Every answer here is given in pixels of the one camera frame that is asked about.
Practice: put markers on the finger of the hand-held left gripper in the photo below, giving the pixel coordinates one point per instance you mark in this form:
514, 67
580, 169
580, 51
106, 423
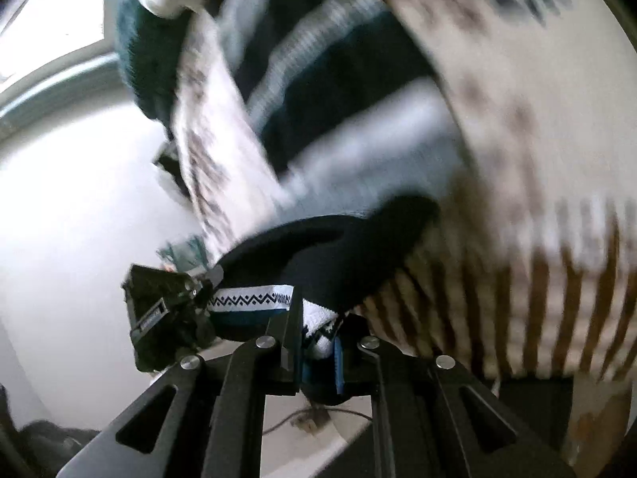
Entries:
209, 284

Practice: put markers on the blue striped knit sweater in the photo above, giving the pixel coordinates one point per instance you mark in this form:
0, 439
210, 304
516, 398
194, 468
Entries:
323, 249

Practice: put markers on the barred window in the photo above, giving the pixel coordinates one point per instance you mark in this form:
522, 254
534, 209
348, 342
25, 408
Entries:
50, 35

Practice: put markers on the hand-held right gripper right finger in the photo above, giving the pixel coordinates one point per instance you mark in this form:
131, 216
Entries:
339, 363

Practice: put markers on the bed with floral sheet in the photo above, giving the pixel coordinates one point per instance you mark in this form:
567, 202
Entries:
522, 134

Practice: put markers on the teal folded quilt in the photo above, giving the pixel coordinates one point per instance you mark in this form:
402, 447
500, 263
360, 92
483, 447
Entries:
149, 59

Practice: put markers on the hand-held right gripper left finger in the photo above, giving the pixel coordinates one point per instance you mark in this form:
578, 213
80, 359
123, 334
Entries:
291, 338

